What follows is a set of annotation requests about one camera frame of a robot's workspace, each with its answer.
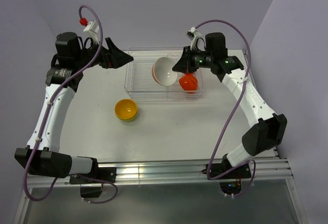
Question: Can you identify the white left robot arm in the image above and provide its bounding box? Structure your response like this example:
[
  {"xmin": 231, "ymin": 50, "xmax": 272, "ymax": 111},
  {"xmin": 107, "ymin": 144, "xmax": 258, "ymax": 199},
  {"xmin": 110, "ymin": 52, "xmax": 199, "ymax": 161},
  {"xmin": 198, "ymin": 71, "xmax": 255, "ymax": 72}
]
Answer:
[{"xmin": 14, "ymin": 32, "xmax": 134, "ymax": 182}]

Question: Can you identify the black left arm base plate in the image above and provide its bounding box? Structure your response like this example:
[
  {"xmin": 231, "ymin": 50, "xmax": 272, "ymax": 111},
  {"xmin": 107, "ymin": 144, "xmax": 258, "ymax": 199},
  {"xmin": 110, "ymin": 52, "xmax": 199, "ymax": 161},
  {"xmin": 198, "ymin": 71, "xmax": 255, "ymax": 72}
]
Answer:
[{"xmin": 69, "ymin": 167, "xmax": 117, "ymax": 185}]

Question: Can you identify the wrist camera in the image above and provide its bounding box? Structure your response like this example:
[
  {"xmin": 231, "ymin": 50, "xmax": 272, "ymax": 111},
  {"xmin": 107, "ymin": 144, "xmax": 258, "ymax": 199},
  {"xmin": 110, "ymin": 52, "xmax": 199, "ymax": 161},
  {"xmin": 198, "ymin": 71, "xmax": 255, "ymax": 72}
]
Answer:
[
  {"xmin": 186, "ymin": 27, "xmax": 205, "ymax": 50},
  {"xmin": 79, "ymin": 17, "xmax": 99, "ymax": 44}
]

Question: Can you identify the aluminium table edge rail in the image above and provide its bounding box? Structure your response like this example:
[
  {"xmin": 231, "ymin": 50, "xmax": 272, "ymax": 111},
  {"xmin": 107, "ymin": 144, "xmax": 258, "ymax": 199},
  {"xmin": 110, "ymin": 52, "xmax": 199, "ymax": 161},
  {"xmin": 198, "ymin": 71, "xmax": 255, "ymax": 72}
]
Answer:
[{"xmin": 24, "ymin": 158, "xmax": 294, "ymax": 189}]

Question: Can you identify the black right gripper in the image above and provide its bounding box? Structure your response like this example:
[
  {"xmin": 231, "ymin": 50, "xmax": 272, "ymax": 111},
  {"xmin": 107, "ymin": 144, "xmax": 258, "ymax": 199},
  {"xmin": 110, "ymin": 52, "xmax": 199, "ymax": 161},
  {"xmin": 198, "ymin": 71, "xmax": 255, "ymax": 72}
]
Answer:
[{"xmin": 172, "ymin": 46, "xmax": 213, "ymax": 74}]

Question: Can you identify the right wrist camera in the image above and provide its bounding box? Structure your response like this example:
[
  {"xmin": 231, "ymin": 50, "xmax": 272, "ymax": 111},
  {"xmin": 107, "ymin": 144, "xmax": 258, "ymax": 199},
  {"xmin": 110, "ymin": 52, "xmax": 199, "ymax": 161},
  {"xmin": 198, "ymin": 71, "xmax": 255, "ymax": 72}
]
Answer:
[{"xmin": 186, "ymin": 27, "xmax": 205, "ymax": 50}]

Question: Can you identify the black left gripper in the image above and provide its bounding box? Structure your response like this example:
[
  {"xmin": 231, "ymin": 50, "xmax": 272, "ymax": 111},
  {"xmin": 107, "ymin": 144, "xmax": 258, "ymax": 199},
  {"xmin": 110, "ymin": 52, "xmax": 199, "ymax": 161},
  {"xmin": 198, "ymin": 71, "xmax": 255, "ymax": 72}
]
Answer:
[{"xmin": 74, "ymin": 37, "xmax": 133, "ymax": 70}]

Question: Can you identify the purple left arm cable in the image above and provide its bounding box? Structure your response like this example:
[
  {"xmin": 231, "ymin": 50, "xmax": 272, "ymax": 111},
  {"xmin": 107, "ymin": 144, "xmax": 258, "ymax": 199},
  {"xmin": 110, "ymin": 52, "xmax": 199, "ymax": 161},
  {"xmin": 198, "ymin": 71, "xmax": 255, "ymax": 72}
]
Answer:
[{"xmin": 22, "ymin": 5, "xmax": 119, "ymax": 204}]

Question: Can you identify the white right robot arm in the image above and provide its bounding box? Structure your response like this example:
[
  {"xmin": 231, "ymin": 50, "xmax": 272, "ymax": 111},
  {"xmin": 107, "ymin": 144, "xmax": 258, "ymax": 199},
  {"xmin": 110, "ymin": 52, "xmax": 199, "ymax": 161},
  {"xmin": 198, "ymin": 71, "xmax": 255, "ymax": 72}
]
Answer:
[{"xmin": 172, "ymin": 28, "xmax": 287, "ymax": 178}]

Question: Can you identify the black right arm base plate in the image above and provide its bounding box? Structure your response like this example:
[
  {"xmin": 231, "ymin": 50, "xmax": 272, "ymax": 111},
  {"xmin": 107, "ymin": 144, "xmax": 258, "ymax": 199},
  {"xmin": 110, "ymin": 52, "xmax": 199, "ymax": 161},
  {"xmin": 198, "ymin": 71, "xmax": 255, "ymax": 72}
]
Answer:
[{"xmin": 209, "ymin": 163, "xmax": 252, "ymax": 180}]

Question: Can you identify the orange bowl carried to rack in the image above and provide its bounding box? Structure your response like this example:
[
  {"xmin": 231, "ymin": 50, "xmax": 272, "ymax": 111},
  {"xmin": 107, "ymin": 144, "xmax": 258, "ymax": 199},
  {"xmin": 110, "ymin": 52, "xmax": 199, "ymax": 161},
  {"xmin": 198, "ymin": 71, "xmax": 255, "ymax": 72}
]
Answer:
[{"xmin": 179, "ymin": 75, "xmax": 198, "ymax": 94}]

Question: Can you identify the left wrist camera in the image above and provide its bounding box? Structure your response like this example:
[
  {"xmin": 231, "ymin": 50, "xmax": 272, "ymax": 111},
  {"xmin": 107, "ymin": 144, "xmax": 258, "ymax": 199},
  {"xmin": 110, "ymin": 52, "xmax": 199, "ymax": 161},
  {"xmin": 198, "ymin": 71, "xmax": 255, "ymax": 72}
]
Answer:
[{"xmin": 79, "ymin": 17, "xmax": 99, "ymax": 44}]

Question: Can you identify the white bowl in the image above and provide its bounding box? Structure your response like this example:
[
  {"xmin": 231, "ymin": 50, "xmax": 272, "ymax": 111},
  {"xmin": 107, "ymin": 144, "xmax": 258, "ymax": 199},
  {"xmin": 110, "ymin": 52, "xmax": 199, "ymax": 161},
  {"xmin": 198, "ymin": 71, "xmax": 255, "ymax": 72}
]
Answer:
[{"xmin": 152, "ymin": 57, "xmax": 178, "ymax": 87}]

